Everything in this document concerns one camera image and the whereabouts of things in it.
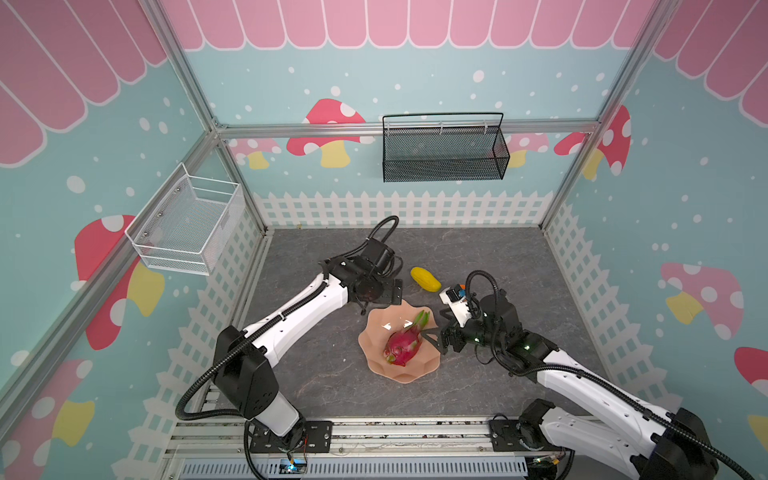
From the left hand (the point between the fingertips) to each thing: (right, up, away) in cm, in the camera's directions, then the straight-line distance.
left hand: (384, 299), depth 81 cm
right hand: (+12, -5, -5) cm, 14 cm away
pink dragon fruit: (+5, -12, 0) cm, 13 cm away
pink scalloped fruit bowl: (-1, -9, +11) cm, 14 cm away
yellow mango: (+13, +4, +19) cm, 23 cm away
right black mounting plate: (+30, -33, -7) cm, 45 cm away
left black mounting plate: (-17, -33, -7) cm, 38 cm away
